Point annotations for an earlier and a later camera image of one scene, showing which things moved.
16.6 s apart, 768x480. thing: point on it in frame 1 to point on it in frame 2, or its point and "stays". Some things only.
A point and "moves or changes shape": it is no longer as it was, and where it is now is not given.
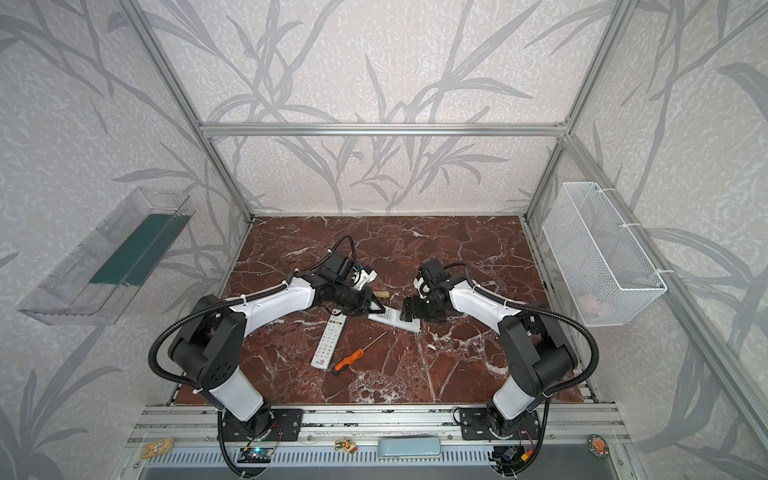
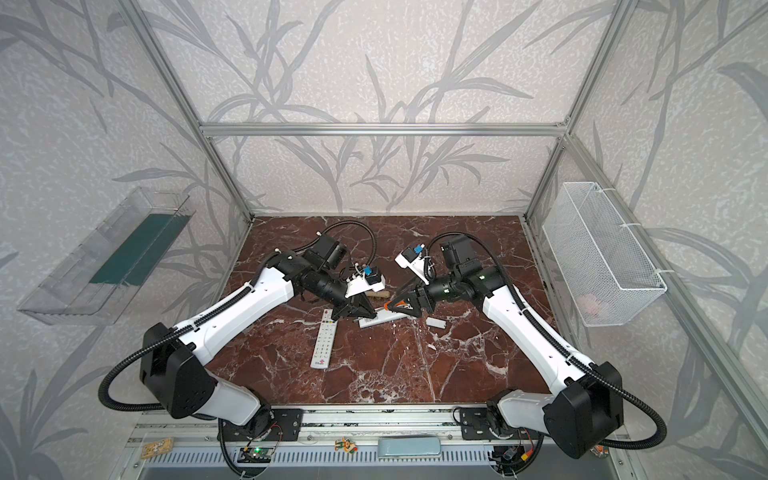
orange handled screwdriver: x=344 y=364 moves or changes shape
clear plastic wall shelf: x=88 y=287 stays
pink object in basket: x=588 y=304 stays
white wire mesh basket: x=606 y=272 stays
